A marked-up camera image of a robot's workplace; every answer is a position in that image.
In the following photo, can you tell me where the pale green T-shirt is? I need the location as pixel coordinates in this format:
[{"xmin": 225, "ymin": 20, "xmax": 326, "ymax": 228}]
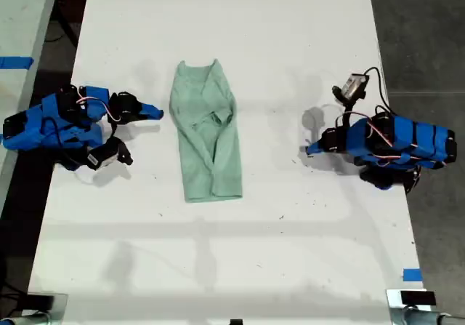
[{"xmin": 169, "ymin": 58, "xmax": 243, "ymax": 204}]

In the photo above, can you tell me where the long blue tape strip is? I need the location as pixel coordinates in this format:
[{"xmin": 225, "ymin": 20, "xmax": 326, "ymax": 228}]
[{"xmin": 0, "ymin": 56, "xmax": 35, "ymax": 70}]

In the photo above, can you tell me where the white side table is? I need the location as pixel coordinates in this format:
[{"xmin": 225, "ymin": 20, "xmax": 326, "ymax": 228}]
[{"xmin": 0, "ymin": 0, "xmax": 62, "ymax": 202}]

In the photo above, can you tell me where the short blue tape strip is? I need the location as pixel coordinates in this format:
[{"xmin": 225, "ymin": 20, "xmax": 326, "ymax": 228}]
[{"xmin": 402, "ymin": 268, "xmax": 424, "ymax": 283}]

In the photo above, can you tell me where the metal table clamp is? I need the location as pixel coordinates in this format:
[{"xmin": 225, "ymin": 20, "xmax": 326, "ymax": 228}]
[
  {"xmin": 25, "ymin": 292, "xmax": 69, "ymax": 325},
  {"xmin": 385, "ymin": 289, "xmax": 437, "ymax": 325}
]

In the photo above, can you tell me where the small black box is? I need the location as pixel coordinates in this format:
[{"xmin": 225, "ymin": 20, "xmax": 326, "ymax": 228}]
[{"xmin": 400, "ymin": 291, "xmax": 436, "ymax": 306}]

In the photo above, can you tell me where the red white servo wire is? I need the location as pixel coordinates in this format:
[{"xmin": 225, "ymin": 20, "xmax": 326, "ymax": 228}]
[
  {"xmin": 76, "ymin": 87, "xmax": 121, "ymax": 125},
  {"xmin": 336, "ymin": 111, "xmax": 397, "ymax": 148}
]

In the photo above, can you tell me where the black camera box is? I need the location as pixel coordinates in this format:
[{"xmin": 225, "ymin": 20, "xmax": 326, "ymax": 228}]
[
  {"xmin": 86, "ymin": 137, "xmax": 134, "ymax": 172},
  {"xmin": 331, "ymin": 72, "xmax": 371, "ymax": 105}
]

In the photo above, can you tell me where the black camera cable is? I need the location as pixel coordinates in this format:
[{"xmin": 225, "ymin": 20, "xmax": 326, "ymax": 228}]
[{"xmin": 363, "ymin": 66, "xmax": 395, "ymax": 117}]

